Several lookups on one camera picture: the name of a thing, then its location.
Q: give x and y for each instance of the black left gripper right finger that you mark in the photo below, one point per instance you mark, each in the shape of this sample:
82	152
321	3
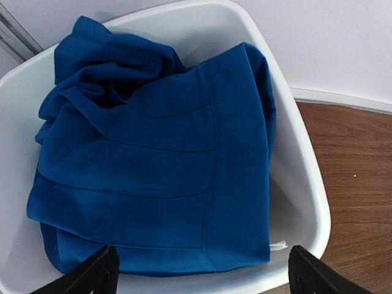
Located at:
308	274

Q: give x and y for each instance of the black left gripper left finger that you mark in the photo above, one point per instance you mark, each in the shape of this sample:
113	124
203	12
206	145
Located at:
99	273

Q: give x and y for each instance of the blue pleated skirt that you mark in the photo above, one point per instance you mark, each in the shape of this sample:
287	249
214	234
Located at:
169	164

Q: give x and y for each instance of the white plastic laundry bin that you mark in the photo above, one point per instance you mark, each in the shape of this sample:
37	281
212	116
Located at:
197	30

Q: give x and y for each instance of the aluminium frame post left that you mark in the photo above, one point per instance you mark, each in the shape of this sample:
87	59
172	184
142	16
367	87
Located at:
15	40

